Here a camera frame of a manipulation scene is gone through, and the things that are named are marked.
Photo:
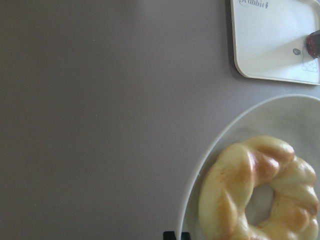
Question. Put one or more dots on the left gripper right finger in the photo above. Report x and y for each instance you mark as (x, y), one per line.
(186, 236)

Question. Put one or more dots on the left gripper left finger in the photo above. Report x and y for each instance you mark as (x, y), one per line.
(169, 235)

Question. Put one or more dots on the twisted glazed donut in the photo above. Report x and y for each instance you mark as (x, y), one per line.
(229, 184)

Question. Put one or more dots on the white round plate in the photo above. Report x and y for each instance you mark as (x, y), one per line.
(294, 119)

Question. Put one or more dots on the white rabbit tray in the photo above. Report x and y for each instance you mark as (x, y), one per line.
(269, 39)

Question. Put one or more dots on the dark tea bottle on tray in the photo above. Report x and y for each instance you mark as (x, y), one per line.
(313, 44)

